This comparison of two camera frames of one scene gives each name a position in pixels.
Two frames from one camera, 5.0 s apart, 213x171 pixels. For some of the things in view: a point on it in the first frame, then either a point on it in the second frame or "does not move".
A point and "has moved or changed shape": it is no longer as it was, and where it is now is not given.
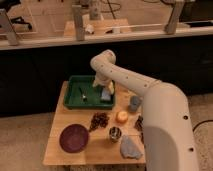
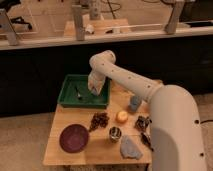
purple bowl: (73, 138) does not move
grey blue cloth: (131, 146) does not move
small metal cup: (115, 133) does not move
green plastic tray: (81, 94) has moved or changed shape
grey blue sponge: (105, 94) to (94, 92)
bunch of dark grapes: (99, 120) does not move
